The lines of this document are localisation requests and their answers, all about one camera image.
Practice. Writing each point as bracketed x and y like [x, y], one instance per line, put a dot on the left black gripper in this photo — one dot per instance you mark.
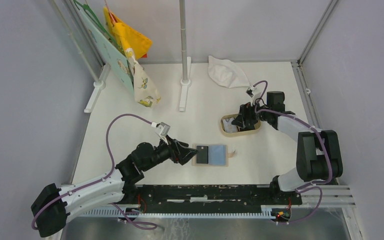
[184, 156]

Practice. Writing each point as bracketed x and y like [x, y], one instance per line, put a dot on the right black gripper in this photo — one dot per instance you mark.
[247, 114]

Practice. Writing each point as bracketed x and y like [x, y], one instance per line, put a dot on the beige oval tray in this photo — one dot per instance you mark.
[240, 131]

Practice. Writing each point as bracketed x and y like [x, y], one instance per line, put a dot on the black VIP card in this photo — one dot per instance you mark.
[202, 156]

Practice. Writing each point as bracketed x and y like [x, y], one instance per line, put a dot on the beige card holder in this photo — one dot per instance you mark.
[219, 155]

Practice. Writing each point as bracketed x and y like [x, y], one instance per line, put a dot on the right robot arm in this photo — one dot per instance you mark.
[318, 154]

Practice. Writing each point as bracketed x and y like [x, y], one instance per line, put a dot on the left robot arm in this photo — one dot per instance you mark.
[56, 206]

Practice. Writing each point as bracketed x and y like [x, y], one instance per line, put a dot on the silver VIP card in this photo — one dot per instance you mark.
[229, 128]

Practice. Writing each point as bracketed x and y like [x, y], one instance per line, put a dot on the white crumpled cloth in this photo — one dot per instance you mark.
[227, 73]

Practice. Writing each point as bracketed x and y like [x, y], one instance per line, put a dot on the white pole base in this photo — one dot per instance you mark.
[184, 89]

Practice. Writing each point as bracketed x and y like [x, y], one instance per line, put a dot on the white printed hanging cloth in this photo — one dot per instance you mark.
[145, 90]

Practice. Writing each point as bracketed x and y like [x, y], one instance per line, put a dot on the white left rack foot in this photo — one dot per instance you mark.
[98, 87]

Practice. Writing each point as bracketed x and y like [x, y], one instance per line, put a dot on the teal printed hanging cloth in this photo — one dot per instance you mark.
[106, 45]

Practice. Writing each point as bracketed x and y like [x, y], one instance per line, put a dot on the yellow hanging cloth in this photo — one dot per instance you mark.
[132, 43]

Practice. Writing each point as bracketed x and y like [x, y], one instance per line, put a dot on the grey vertical pole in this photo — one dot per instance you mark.
[182, 12]

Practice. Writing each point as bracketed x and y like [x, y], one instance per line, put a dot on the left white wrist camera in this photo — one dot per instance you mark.
[161, 129]

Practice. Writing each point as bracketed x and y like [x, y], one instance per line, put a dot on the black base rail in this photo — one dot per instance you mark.
[208, 199]

